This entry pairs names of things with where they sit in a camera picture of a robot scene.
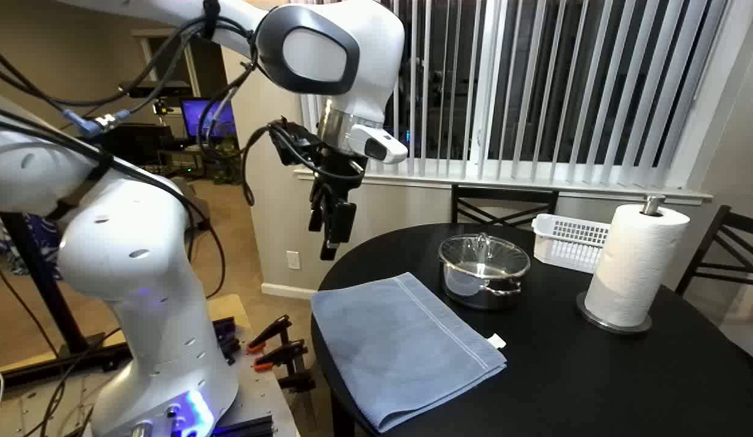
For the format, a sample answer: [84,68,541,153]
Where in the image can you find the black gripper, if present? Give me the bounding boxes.
[269,120,367,261]

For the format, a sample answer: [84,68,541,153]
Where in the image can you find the glass pot lid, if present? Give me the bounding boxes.
[437,233,531,280]

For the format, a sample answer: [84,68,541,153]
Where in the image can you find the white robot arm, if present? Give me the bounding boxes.
[0,0,407,437]

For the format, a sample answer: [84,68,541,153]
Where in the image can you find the stainless steel pot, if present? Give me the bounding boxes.
[440,261,530,311]

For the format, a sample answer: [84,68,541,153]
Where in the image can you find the red and black clamp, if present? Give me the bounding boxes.
[244,317,292,356]

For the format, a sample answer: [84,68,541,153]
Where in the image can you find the black chair behind table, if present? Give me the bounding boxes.
[448,184,559,228]

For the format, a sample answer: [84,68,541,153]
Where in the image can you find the blue folded towel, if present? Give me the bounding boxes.
[310,273,508,432]

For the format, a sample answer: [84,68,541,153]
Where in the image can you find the lit computer monitor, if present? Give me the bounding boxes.
[181,97,235,142]

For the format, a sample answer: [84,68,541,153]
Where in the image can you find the white vertical window blinds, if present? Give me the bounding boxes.
[368,0,729,188]

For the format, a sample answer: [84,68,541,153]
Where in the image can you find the white plastic basket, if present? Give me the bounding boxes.
[531,214,610,276]

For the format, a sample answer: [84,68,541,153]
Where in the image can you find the white paper towel roll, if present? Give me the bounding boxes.
[583,204,689,328]

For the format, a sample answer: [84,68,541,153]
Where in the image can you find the metal paper towel holder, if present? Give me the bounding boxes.
[581,197,664,333]

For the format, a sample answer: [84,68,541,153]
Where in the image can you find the black chair at right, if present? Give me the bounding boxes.
[675,204,753,294]

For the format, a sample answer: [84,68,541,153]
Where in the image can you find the white wall outlet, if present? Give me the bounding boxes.
[283,251,300,269]

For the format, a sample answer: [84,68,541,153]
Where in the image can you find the black metal stand frame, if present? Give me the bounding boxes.
[0,211,130,384]

